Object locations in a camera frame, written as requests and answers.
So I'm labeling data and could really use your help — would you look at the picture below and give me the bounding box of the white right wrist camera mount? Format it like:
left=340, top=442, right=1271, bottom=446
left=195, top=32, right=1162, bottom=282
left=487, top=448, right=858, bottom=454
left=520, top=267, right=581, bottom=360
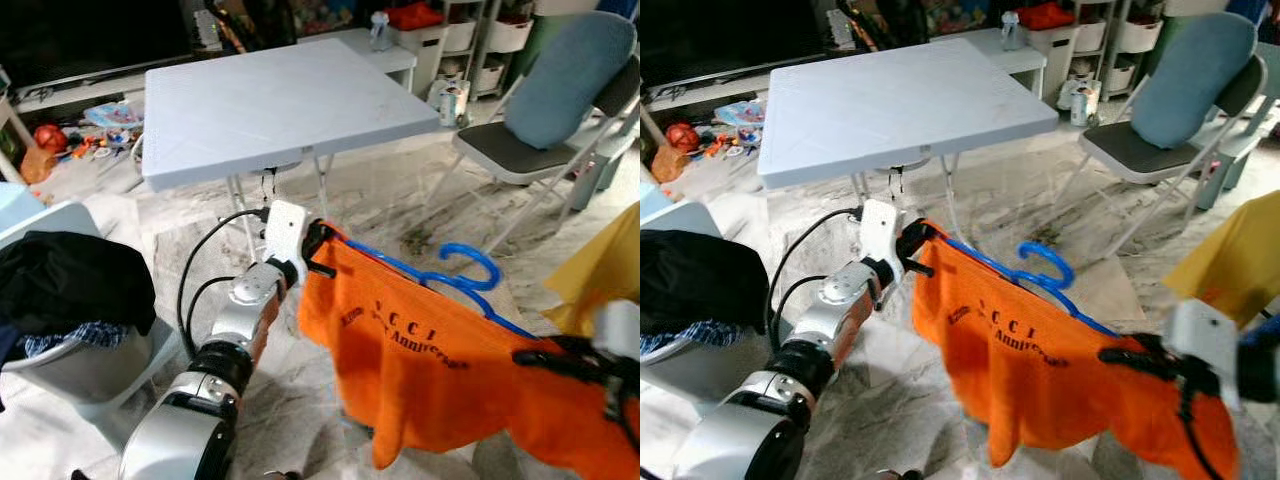
left=1163, top=298, right=1246, bottom=413
left=590, top=298, right=640, bottom=369

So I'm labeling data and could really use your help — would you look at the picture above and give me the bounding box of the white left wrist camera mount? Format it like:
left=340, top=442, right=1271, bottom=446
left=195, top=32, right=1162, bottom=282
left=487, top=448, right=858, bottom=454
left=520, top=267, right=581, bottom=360
left=262, top=200, right=309, bottom=263
left=858, top=198, right=906, bottom=263

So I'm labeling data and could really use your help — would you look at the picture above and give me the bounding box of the white shelf with bins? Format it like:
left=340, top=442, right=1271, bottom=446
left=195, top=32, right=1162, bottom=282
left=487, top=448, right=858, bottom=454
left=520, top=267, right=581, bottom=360
left=385, top=0, right=541, bottom=101
left=1020, top=0, right=1166, bottom=101

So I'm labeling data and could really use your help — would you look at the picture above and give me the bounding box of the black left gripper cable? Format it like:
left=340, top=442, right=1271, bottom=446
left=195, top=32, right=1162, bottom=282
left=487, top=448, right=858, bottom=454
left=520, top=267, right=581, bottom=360
left=775, top=275, right=836, bottom=346
left=186, top=275, right=246, bottom=346

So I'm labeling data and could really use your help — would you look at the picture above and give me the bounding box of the white low table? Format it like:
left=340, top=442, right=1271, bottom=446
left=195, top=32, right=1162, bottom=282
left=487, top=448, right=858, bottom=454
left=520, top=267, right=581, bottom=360
left=298, top=28, right=418, bottom=96
left=925, top=28, right=1048, bottom=98

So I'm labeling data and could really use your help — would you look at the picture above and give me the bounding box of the pale blue cushion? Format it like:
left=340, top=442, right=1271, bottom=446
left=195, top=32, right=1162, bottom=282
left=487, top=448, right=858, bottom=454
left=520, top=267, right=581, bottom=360
left=503, top=11, right=638, bottom=151
left=1130, top=11, right=1259, bottom=151

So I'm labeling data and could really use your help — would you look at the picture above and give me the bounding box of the blue checked shirt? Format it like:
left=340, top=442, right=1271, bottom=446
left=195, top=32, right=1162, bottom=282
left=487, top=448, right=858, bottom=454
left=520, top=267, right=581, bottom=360
left=640, top=320, right=743, bottom=356
left=20, top=320, right=133, bottom=359

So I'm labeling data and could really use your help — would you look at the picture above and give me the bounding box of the orange plastic bag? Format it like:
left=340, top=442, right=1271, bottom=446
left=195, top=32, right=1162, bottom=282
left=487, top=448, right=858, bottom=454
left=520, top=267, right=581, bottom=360
left=650, top=145, right=691, bottom=184
left=20, top=147, right=59, bottom=186

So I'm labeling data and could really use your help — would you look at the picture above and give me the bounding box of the black flat television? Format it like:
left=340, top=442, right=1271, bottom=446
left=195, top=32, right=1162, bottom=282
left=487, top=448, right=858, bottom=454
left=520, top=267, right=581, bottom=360
left=0, top=0, right=196, bottom=86
left=640, top=0, right=831, bottom=86

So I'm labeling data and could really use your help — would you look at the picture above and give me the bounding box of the orange t-shirt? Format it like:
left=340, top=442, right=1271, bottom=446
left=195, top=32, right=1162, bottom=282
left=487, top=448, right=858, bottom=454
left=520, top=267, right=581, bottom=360
left=297, top=222, right=640, bottom=480
left=910, top=220, right=1241, bottom=480

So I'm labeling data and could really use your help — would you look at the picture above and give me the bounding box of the white television bench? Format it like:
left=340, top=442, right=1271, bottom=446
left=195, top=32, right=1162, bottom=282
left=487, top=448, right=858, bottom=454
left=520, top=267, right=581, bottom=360
left=660, top=62, right=831, bottom=113
left=15, top=62, right=201, bottom=113

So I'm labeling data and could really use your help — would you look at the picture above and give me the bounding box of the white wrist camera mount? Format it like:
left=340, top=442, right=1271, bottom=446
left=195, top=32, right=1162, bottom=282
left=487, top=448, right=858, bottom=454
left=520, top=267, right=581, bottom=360
left=858, top=198, right=906, bottom=263
left=262, top=200, right=309, bottom=263
left=590, top=298, right=640, bottom=369
left=1163, top=298, right=1246, bottom=413

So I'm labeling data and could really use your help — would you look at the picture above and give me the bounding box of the blue printed toy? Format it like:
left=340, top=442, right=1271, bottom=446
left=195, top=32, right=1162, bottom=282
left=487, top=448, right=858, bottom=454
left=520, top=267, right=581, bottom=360
left=83, top=100, right=144, bottom=131
left=715, top=98, right=766, bottom=129

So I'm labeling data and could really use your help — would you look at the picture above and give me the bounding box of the white folding chair grey seat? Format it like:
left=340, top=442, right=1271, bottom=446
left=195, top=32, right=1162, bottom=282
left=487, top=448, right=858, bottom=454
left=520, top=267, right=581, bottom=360
left=1050, top=55, right=1271, bottom=256
left=425, top=55, right=640, bottom=256

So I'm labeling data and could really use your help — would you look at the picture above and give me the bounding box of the blue plastic clothes hanger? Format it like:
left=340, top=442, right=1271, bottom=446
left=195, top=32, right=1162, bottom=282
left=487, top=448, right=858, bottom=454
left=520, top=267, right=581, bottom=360
left=340, top=236, right=541, bottom=341
left=945, top=237, right=1119, bottom=338

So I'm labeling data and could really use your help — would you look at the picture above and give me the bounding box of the yellow t-shirt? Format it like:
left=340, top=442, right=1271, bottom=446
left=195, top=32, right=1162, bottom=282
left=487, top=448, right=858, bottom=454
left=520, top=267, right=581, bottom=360
left=1163, top=193, right=1280, bottom=326
left=543, top=205, right=640, bottom=336

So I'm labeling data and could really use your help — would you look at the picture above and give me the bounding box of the black garment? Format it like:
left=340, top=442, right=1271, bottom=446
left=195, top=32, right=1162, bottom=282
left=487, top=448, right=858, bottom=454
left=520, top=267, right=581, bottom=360
left=640, top=230, right=771, bottom=336
left=0, top=232, right=158, bottom=337

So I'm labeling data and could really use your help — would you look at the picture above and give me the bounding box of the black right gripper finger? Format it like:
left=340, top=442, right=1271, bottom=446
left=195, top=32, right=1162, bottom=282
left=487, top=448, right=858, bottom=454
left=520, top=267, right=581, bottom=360
left=512, top=343, right=581, bottom=376
left=1098, top=343, right=1166, bottom=373

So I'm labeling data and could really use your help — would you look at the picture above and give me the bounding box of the light blue plastic box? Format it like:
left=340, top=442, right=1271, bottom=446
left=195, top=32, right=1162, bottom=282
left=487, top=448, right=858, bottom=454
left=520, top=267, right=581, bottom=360
left=0, top=183, right=47, bottom=233
left=640, top=180, right=681, bottom=233

